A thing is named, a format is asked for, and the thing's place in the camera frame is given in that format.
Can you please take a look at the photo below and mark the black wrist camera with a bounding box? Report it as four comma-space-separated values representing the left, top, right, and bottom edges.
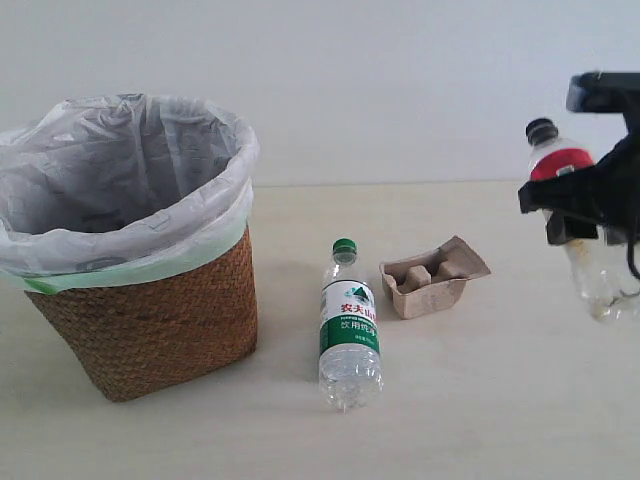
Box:
565, 71, 639, 114

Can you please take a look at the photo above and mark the translucent white bin liner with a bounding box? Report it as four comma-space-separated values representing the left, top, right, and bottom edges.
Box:
1, 94, 260, 294

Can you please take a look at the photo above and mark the red label soda bottle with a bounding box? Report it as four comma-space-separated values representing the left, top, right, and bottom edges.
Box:
525, 118, 639, 323

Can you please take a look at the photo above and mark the brown woven wicker waste basket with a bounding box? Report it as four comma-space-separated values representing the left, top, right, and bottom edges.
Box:
27, 232, 258, 402

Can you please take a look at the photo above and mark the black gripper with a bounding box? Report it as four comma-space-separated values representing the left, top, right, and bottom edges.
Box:
518, 110, 639, 245

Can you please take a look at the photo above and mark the green label water bottle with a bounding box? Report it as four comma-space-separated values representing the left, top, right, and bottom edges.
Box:
318, 238, 383, 412

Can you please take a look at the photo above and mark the brown pulp cardboard tray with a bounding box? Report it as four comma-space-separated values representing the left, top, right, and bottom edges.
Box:
379, 235, 491, 319

